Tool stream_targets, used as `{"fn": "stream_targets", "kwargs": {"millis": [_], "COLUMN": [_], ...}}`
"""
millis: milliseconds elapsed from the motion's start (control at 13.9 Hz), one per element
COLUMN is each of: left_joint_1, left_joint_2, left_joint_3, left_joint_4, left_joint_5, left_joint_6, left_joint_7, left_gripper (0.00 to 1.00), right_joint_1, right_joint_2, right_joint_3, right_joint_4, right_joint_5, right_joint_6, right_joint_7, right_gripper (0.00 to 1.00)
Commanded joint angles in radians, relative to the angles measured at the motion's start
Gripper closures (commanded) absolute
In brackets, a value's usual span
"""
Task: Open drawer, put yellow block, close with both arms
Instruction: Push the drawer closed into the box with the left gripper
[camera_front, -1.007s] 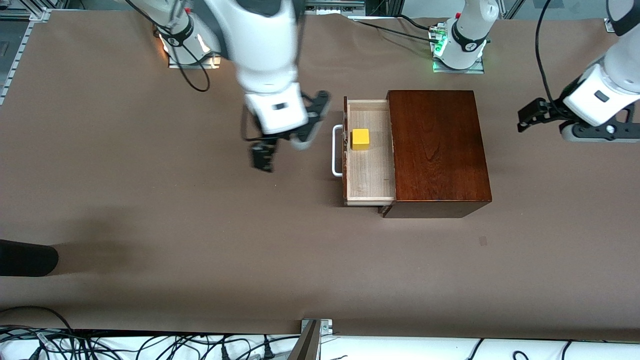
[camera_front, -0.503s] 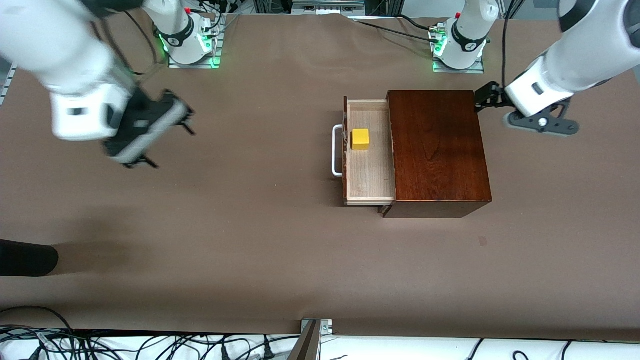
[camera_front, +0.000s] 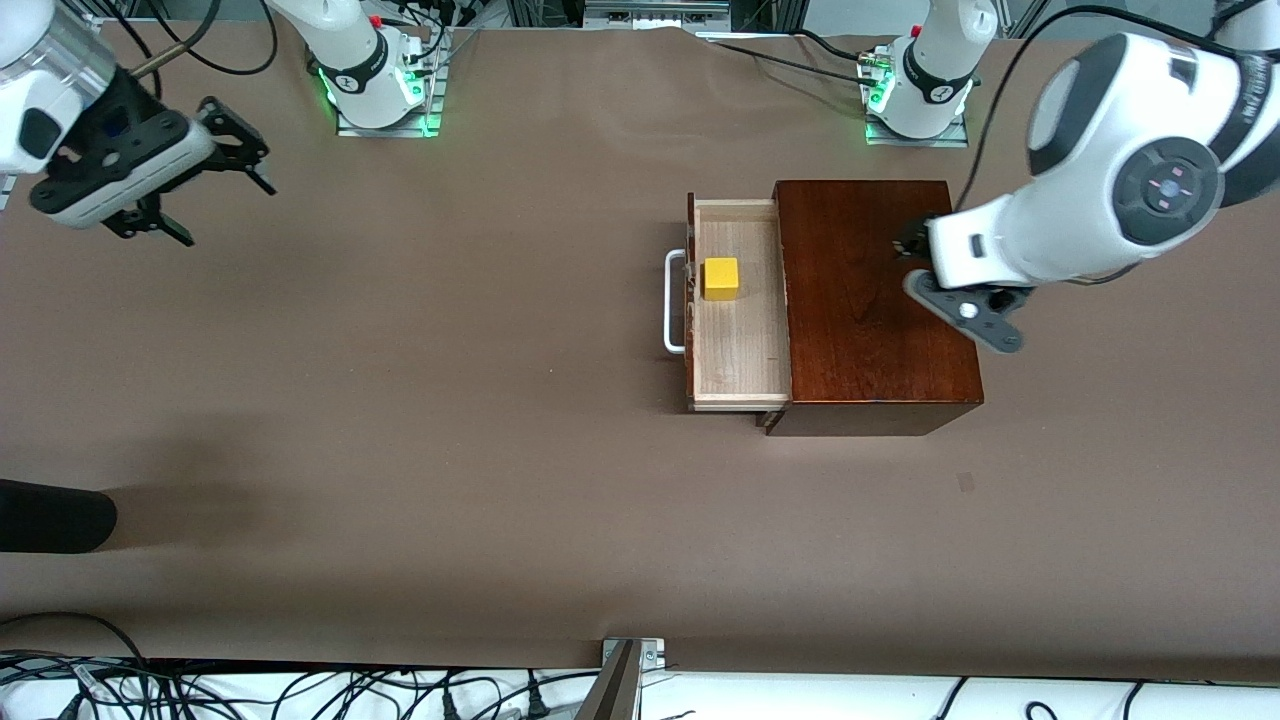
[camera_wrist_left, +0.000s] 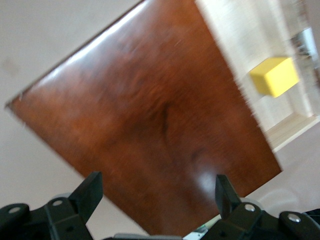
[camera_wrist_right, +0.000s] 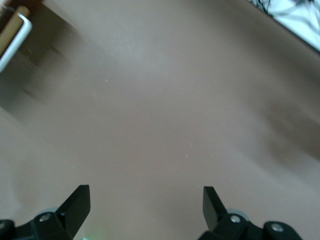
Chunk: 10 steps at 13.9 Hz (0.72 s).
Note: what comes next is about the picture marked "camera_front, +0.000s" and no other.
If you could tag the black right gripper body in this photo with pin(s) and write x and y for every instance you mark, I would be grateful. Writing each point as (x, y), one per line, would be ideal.
(128, 125)

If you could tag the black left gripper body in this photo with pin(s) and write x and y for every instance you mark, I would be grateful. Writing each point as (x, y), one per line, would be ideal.
(911, 239)

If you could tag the yellow cube block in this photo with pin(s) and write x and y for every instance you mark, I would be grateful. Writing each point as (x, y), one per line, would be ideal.
(721, 280)

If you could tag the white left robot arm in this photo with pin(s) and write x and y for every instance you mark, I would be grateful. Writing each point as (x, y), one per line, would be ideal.
(1060, 235)

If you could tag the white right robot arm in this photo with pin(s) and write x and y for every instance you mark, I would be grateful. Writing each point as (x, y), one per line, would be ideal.
(350, 50)

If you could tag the dark wooden cabinet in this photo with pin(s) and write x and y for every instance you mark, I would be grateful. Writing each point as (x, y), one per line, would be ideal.
(850, 330)

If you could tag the brown table mat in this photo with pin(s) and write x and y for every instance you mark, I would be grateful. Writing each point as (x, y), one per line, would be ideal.
(400, 350)

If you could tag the black ribbed cylinder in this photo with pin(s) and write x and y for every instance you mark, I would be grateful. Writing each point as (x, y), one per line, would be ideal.
(50, 515)

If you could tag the grey equipment box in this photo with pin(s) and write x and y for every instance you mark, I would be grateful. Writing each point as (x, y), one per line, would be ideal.
(650, 15)

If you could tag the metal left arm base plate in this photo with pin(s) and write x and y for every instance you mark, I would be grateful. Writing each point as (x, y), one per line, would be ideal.
(915, 141)

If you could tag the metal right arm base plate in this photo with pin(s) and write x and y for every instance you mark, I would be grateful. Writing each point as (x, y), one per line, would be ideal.
(360, 128)

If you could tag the small metal bracket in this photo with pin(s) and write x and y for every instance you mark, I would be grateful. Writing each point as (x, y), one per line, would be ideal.
(650, 652)

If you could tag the dark camera pole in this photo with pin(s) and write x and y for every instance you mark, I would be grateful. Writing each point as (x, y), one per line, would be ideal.
(612, 690)

